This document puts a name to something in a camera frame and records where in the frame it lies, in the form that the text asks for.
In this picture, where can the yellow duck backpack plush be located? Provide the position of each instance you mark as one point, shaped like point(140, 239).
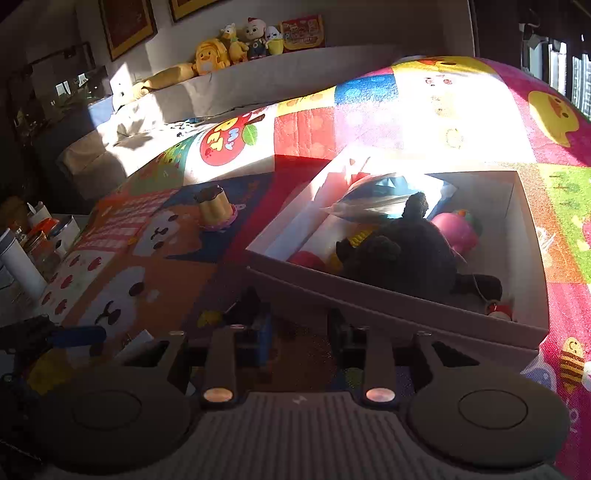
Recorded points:
point(210, 55)

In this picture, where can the white cylinder container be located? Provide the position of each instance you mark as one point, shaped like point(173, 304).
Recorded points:
point(19, 265)

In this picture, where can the small red white figurine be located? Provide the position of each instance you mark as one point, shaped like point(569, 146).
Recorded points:
point(497, 310)

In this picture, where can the banana plush toy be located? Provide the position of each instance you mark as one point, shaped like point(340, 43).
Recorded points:
point(274, 41)

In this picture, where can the middle framed red picture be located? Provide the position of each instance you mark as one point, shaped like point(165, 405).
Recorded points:
point(180, 9)

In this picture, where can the blue white bag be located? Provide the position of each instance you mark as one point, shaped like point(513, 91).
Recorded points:
point(377, 199)

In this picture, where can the brown cushion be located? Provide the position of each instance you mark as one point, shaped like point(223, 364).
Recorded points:
point(93, 169)

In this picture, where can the yellow pudding toy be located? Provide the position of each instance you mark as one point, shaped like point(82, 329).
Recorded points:
point(215, 210)

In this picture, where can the left framed red picture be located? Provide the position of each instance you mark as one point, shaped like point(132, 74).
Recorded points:
point(126, 24)

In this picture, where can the yellow long pillow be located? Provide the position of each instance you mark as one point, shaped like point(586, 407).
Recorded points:
point(168, 77)

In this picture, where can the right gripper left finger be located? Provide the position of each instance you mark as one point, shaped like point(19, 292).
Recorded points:
point(241, 338)

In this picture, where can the dark plush toy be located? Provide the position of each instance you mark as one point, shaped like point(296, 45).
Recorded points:
point(411, 256)

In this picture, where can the framed red picture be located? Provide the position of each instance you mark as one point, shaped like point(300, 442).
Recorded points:
point(126, 24)
point(180, 9)

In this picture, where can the pink round toy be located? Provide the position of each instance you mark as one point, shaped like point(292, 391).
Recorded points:
point(461, 229)

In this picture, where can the colourful cartoon play mat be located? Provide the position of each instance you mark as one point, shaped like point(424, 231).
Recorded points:
point(144, 271)

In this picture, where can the white cardboard box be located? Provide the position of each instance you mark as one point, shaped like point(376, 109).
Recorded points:
point(508, 249)

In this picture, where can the baby doll plush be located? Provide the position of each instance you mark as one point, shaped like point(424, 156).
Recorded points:
point(255, 35)

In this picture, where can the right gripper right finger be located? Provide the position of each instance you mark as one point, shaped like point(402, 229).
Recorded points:
point(393, 374)

